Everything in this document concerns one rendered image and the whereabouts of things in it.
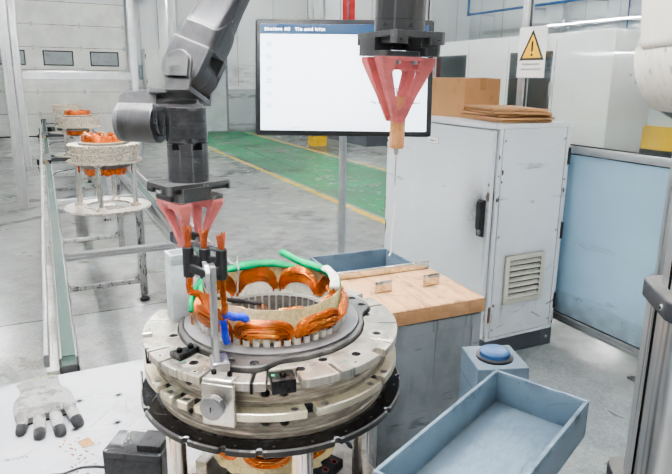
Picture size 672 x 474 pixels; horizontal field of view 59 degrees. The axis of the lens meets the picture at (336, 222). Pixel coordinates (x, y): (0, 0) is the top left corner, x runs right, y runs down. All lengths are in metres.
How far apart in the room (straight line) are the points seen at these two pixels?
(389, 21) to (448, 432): 0.44
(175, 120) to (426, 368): 0.53
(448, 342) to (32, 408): 0.77
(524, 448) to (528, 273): 2.53
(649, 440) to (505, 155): 2.27
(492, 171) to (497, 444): 2.32
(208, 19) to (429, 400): 0.66
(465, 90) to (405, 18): 2.71
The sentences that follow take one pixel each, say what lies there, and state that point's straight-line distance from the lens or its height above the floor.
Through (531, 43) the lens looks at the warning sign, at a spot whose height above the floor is 1.60.
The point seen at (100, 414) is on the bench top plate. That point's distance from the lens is 1.26.
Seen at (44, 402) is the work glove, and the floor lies 0.80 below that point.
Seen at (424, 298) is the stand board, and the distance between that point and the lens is 0.95.
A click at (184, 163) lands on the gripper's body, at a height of 1.28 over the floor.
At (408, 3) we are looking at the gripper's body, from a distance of 0.69.
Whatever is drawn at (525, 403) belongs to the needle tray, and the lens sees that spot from 0.75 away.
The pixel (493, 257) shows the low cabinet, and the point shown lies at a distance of 3.03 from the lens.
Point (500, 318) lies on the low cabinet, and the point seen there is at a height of 0.21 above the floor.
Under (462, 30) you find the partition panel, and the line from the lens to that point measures 4.11.
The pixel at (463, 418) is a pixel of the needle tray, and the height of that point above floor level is 1.04.
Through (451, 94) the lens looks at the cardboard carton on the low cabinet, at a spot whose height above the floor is 1.32.
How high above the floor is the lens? 1.40
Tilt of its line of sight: 14 degrees down
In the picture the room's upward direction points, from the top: 1 degrees clockwise
